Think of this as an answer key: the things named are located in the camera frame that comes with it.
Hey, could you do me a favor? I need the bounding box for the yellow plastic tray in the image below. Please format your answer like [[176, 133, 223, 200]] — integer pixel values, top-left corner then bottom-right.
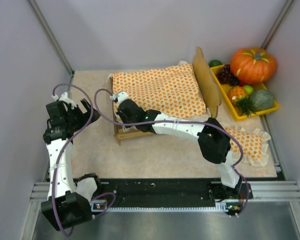
[[210, 65, 280, 122]]

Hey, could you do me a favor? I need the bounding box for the dark green lime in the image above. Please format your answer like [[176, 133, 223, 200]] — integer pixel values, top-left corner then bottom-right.
[[209, 59, 222, 68]]

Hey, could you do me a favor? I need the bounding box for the dark purple grape bunch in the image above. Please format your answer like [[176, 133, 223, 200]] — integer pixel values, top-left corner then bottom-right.
[[216, 64, 240, 87]]

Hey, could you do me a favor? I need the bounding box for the wooden pet bed frame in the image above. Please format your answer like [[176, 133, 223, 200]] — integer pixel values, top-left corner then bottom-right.
[[114, 46, 222, 144]]

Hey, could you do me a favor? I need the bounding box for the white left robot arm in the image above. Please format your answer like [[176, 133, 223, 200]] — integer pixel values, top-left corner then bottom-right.
[[41, 98, 102, 231]]

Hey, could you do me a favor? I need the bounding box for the duck print pillow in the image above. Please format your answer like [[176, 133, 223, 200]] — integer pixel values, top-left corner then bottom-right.
[[221, 122, 271, 167]]

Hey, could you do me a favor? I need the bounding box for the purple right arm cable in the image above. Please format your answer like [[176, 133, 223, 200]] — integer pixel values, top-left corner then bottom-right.
[[94, 88, 250, 218]]

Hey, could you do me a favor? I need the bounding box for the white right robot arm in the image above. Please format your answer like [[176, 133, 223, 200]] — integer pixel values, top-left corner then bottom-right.
[[115, 97, 243, 200]]

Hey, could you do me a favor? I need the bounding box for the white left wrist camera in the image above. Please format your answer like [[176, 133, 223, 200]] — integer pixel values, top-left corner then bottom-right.
[[52, 92, 77, 110]]

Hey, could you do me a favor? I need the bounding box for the orange pineapple toy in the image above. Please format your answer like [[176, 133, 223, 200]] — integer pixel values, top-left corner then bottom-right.
[[227, 86, 256, 117]]

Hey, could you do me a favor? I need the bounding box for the green melon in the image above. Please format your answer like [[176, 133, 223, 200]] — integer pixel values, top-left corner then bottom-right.
[[249, 89, 275, 112]]

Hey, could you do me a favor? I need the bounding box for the orange pumpkin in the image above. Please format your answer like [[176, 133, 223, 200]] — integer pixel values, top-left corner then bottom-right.
[[230, 47, 278, 85]]

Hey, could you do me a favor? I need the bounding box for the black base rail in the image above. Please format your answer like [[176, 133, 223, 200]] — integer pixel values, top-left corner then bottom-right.
[[72, 177, 254, 207]]

